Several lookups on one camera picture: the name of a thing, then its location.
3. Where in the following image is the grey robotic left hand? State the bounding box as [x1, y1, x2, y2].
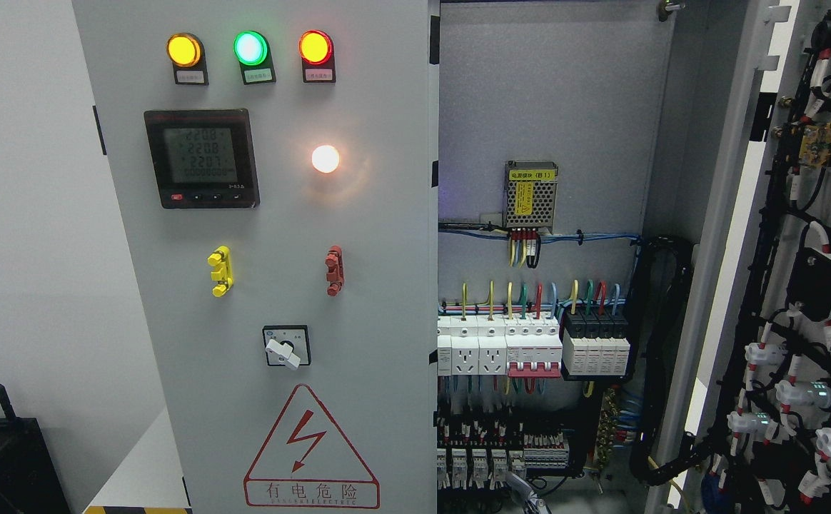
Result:
[505, 471, 550, 513]

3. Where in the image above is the grey cabinet door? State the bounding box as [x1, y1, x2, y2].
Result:
[73, 1, 439, 513]
[632, 1, 831, 513]

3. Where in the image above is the white socket breaker row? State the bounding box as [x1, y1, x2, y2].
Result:
[436, 313, 563, 378]

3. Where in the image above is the black white surge protector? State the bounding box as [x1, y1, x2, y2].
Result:
[561, 309, 631, 381]

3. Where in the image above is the red electric warning sticker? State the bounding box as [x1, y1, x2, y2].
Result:
[243, 384, 382, 510]

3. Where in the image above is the red terminal connector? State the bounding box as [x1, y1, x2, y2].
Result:
[324, 245, 345, 297]

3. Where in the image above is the metal mesh power supply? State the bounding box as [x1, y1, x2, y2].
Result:
[503, 160, 559, 230]

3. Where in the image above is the yellow terminal connector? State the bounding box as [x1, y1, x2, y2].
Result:
[207, 246, 233, 297]

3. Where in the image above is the white glowing indicator lamp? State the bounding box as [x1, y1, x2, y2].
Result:
[311, 144, 341, 173]

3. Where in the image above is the black digital power meter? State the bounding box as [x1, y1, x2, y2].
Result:
[143, 109, 260, 209]

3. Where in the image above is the red indicator lamp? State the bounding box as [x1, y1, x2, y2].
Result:
[298, 30, 336, 84]

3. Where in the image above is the black equipment box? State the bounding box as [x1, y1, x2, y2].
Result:
[0, 383, 71, 513]

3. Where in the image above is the green indicator lamp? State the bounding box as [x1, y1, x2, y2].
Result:
[233, 30, 276, 85]

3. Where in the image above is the yellow indicator lamp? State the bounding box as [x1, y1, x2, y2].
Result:
[166, 32, 208, 86]

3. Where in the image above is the black corrugated cable conduit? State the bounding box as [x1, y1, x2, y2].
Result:
[626, 236, 695, 486]

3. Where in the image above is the white rotary selector switch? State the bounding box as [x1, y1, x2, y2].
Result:
[262, 325, 311, 371]

